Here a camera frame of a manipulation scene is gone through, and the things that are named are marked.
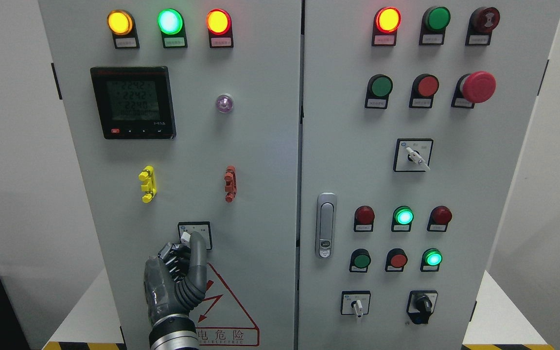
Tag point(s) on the lit red lamp right door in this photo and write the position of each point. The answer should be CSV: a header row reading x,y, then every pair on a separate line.
x,y
385,26

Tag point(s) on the red mushroom emergency stop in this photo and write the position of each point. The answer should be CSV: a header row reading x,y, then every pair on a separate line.
x,y
473,88

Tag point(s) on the yellow terminal connector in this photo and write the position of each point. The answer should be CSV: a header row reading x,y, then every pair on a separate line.
x,y
148,184

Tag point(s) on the upper right rotary selector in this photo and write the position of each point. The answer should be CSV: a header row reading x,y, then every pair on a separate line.
x,y
413,154

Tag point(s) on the grey electrical control cabinet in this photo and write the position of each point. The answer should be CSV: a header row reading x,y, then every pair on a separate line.
x,y
298,74

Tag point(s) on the green push button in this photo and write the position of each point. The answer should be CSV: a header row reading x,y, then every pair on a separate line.
x,y
359,261
378,90

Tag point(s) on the lit red-orange indicator lamp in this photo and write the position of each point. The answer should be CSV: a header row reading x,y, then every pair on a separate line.
x,y
219,25

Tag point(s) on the grey robotic humanoid hand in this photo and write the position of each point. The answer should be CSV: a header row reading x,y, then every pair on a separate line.
x,y
175,279

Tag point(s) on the dark red lamp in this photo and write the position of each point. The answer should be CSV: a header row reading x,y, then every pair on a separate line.
x,y
364,219
439,219

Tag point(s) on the red electrical hazard sticker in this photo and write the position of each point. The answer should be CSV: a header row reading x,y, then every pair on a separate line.
x,y
221,320

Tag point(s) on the green push button upper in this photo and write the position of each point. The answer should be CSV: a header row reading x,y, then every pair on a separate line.
x,y
378,90

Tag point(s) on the black silver robot forearm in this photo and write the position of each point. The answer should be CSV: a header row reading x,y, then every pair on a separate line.
x,y
174,332

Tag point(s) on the red push button lower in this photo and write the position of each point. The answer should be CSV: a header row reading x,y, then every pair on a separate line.
x,y
396,260

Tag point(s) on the white-lever rotary selector switch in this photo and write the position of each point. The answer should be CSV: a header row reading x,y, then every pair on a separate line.
x,y
186,229

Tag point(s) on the red push button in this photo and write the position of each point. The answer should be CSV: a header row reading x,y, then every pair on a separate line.
x,y
396,260
424,87

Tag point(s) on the black digital power meter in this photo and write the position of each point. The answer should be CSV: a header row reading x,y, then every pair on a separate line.
x,y
134,103

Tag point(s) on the lit green indicator lamp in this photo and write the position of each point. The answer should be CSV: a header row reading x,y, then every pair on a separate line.
x,y
172,29

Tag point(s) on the red push button upper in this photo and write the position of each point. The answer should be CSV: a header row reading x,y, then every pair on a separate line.
x,y
424,87

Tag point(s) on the yellow indicator lamp top left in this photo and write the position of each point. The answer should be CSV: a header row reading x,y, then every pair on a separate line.
x,y
123,28

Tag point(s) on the silver door latch handle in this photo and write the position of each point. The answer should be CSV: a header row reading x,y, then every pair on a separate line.
x,y
325,224

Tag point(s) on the dark red lamp left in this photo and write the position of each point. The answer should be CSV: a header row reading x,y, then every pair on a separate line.
x,y
364,219

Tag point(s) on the dark red lamp right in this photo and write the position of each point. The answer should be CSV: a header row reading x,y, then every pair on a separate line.
x,y
439,219

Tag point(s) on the small purple clear lamp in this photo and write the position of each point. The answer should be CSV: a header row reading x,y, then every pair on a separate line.
x,y
224,103

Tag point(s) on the dark red buzzer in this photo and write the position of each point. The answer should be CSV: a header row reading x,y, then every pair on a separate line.
x,y
481,25

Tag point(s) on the unlit green lamp top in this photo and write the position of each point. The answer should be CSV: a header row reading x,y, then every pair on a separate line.
x,y
433,25

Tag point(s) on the lower white-lever selector switch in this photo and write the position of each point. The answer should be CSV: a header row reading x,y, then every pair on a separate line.
x,y
355,303

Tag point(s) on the lit green button lower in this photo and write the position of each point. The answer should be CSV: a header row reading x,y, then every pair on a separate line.
x,y
431,260

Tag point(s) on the black knob selector switch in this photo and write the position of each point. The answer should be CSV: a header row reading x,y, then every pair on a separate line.
x,y
420,305

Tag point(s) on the red-brown terminal connector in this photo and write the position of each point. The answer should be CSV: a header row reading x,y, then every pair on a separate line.
x,y
230,183

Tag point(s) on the green push button lower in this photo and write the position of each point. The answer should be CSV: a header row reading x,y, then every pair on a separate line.
x,y
359,261

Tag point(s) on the lit green lamp middle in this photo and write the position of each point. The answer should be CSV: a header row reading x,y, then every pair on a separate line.
x,y
402,219

